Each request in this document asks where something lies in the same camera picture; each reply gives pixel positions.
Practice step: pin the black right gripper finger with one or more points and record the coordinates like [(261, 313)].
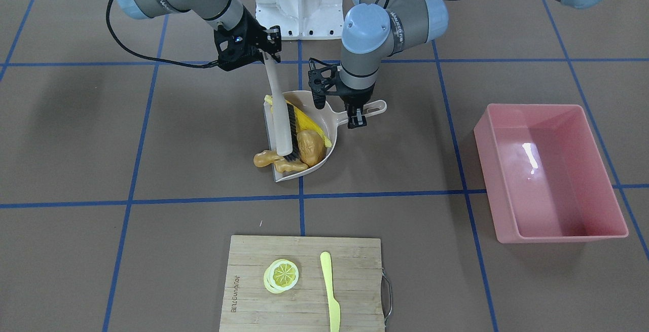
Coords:
[(274, 56)]

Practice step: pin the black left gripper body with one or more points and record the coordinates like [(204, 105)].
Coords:
[(354, 97)]

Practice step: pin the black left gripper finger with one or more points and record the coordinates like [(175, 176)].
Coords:
[(356, 118)]

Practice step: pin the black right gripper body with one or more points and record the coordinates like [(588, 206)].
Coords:
[(252, 33)]

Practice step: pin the beige dustpan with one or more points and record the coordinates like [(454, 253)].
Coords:
[(326, 118)]

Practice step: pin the yellow toy corn cob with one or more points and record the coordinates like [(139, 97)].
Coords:
[(302, 122)]

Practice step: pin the brown toy potato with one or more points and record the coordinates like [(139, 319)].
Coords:
[(311, 146)]

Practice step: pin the beige brush black bristles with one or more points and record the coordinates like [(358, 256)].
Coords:
[(281, 120)]

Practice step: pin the tan toy ginger root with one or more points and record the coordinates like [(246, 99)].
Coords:
[(280, 163)]

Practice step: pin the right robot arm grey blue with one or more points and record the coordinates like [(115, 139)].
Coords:
[(216, 13)]

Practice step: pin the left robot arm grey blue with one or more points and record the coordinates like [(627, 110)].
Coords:
[(372, 31)]

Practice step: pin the pink plastic bin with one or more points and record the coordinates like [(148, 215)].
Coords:
[(544, 176)]

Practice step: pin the yellow plastic knife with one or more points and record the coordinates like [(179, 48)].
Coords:
[(333, 304)]

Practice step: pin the yellow lemon slices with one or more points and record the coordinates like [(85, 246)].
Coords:
[(280, 276)]

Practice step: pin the bamboo cutting board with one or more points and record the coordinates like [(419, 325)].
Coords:
[(357, 275)]

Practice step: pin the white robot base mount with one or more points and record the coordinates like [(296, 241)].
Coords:
[(302, 19)]

